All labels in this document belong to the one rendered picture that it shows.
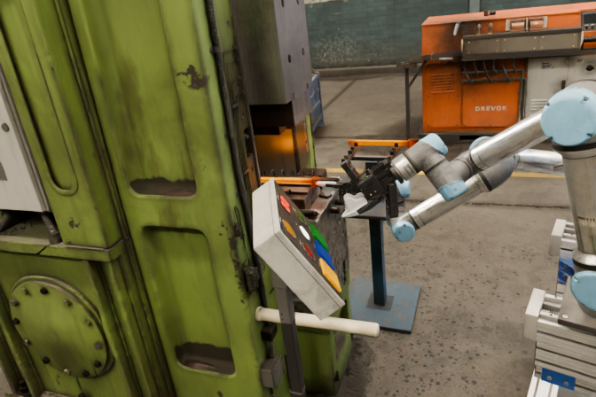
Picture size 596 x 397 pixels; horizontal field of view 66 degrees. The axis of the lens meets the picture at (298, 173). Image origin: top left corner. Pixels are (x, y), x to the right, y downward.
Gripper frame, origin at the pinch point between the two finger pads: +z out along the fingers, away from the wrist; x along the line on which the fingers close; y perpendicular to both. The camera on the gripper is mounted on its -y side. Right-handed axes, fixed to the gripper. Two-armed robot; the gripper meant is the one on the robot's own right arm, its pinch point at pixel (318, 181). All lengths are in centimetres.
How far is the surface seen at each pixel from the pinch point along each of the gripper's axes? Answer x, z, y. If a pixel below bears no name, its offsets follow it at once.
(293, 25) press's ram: -2, 2, -60
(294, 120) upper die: -12.3, 2.3, -29.0
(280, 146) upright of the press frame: 22.8, 24.4, -6.7
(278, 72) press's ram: -17, 4, -47
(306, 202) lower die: -10.2, 2.6, 4.6
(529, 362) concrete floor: 25, -84, 102
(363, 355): 12, -8, 100
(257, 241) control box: -74, -9, -17
